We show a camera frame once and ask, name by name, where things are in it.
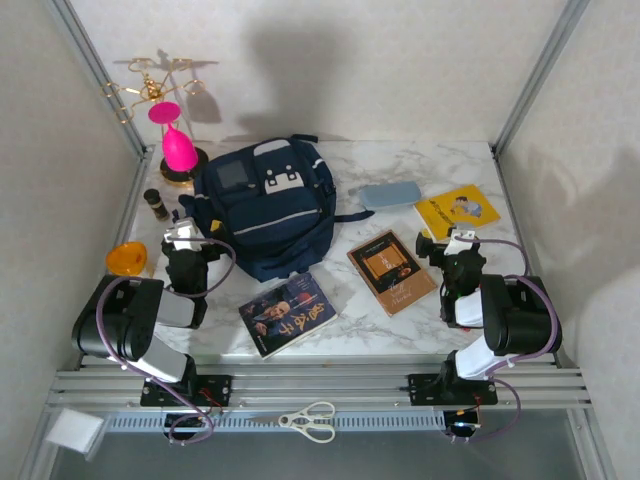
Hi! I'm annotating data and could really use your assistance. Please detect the yellow cartoon cover book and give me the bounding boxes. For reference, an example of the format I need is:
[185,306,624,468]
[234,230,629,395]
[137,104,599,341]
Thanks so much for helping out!
[413,183,502,242]

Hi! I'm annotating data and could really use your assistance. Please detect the brown scroll cover book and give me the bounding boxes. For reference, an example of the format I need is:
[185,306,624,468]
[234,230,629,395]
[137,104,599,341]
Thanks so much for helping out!
[346,229,438,318]

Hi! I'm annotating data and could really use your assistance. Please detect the blue-grey pencil case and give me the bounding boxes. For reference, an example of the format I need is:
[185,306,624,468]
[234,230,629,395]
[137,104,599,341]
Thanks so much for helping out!
[349,180,422,211]

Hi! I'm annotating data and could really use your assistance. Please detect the navy blue backpack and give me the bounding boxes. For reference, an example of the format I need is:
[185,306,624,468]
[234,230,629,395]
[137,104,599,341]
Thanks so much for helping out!
[178,133,375,281]

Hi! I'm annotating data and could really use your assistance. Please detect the dark blue portrait cover book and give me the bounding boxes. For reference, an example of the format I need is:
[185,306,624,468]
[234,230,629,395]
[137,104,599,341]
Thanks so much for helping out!
[238,271,338,360]

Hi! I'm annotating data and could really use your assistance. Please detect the small dark brown bottle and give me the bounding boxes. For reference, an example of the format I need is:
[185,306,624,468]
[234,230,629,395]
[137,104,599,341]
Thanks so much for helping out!
[143,188,170,222]

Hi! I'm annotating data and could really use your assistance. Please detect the orange funnel cup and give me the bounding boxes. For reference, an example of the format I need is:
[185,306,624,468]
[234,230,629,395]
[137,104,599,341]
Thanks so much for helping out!
[105,241,156,279]

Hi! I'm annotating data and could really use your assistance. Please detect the pink goblet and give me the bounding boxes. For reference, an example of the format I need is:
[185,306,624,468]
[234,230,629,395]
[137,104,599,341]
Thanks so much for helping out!
[147,101,200,172]

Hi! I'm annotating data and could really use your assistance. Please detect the small controller circuit board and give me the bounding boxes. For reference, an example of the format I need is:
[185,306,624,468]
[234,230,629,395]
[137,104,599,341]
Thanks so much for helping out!
[164,407,224,446]
[442,407,484,444]

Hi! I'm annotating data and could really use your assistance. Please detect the white pad in plastic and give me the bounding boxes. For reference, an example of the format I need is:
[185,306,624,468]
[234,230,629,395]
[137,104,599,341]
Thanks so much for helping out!
[44,407,106,461]

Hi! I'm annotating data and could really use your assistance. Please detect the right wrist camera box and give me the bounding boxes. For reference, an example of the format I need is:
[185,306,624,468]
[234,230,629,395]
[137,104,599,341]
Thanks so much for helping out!
[446,225,476,257]

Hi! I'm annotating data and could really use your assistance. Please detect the aluminium side rail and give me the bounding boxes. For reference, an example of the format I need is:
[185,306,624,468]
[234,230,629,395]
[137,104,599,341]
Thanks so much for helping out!
[74,144,156,371]
[492,144,576,371]

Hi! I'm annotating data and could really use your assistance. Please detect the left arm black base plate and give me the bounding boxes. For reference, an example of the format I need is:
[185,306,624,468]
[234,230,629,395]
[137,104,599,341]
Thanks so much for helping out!
[139,374,234,407]

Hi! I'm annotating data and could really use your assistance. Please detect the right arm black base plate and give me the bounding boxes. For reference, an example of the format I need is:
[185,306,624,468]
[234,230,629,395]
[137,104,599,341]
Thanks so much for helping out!
[407,372,500,406]

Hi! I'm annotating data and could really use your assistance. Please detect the gold wire glass rack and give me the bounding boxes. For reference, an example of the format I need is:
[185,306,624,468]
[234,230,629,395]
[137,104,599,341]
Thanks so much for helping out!
[101,57,212,189]

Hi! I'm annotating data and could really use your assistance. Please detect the left aluminium frame post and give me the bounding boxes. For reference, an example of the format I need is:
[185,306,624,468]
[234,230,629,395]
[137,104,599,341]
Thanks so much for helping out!
[42,0,156,161]

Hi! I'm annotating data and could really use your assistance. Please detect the aluminium frame post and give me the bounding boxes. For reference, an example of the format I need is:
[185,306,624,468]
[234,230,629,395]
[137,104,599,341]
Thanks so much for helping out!
[489,0,591,159]
[42,0,156,161]

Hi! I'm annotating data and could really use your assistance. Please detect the grey slotted cable duct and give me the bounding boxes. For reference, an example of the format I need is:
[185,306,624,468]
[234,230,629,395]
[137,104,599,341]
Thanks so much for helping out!
[107,410,446,434]

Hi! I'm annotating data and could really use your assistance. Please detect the aluminium cross rail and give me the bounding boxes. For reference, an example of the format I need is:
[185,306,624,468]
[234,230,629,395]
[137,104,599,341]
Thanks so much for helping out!
[47,367,594,414]

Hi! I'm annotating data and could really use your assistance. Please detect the white handled scissors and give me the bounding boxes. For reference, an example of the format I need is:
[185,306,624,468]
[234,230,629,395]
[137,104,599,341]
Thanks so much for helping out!
[248,400,337,444]

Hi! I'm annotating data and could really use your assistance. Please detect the right aluminium frame post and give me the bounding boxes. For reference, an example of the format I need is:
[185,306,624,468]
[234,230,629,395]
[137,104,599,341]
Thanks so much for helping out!
[489,0,591,159]

